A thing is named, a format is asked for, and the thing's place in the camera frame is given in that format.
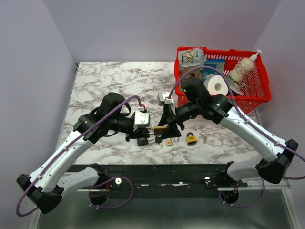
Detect black-headed keys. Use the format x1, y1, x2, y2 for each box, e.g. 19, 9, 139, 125
148, 136, 164, 149

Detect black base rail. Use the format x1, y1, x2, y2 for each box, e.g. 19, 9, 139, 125
73, 163, 248, 199

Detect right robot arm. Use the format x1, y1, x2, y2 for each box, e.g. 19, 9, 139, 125
157, 78, 298, 187

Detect cream pump lotion bottle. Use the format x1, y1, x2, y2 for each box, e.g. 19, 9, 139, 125
229, 49, 263, 83

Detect blue plastic package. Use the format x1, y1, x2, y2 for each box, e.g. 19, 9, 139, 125
201, 59, 225, 77

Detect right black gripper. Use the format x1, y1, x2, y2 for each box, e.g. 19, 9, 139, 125
157, 100, 200, 140

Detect yellow padlock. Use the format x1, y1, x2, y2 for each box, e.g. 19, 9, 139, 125
186, 132, 197, 146

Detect red plastic basket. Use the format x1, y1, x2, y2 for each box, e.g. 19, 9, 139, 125
174, 46, 271, 114

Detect white toilet paper roll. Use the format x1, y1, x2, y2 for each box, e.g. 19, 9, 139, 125
203, 75, 228, 95

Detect small brass padlock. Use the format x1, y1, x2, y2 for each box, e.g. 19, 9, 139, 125
165, 138, 173, 146

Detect brown tape roll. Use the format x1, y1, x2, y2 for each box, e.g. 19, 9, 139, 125
179, 66, 203, 83

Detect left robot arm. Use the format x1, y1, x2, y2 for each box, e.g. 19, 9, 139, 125
16, 93, 150, 217

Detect large brass padlock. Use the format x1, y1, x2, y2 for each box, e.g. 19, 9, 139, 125
146, 126, 167, 135

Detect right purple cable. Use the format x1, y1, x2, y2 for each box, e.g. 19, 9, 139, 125
169, 66, 305, 208

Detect light blue wipes pack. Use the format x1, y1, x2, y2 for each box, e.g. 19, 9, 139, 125
178, 48, 207, 70

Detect black padlock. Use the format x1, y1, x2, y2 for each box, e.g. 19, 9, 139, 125
137, 137, 149, 146

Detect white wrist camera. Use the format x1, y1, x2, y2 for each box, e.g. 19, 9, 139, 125
157, 92, 174, 106
133, 106, 150, 131

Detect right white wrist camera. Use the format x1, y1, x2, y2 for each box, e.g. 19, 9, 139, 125
157, 92, 174, 106

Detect silver key bunch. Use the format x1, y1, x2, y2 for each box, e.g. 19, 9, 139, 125
200, 133, 207, 144

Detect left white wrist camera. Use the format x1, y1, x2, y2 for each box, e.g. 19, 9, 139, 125
133, 106, 150, 131

